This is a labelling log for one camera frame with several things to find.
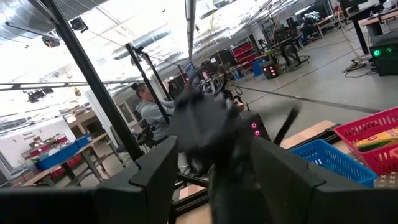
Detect person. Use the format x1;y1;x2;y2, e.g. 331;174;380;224
131;82;177;142

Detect large blue storage bin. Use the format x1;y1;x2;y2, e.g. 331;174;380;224
35;142;81;171

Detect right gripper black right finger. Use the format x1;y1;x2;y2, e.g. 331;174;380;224
250;136;398;224

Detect red plastic basket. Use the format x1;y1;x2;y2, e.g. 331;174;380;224
333;106;398;175

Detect blue plastic basket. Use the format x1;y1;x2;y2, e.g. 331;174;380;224
289;138;378;188

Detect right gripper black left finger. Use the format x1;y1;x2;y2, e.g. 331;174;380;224
0;136;178;224

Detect yellow crayon box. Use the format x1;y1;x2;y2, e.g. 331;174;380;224
355;128;398;152

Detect black aluminium frame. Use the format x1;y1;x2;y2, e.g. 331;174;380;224
0;0;212;224

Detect monitor with blue screen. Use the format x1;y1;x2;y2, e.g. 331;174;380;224
183;61;197;78

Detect black computer red lights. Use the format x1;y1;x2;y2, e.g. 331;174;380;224
262;63;280;80

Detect black computer green lights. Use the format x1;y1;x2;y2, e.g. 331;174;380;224
369;30;398;77

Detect red bin rack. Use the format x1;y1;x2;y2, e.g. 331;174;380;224
231;42;259;65

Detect small blue storage bin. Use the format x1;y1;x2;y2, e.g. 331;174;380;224
74;133;93;149

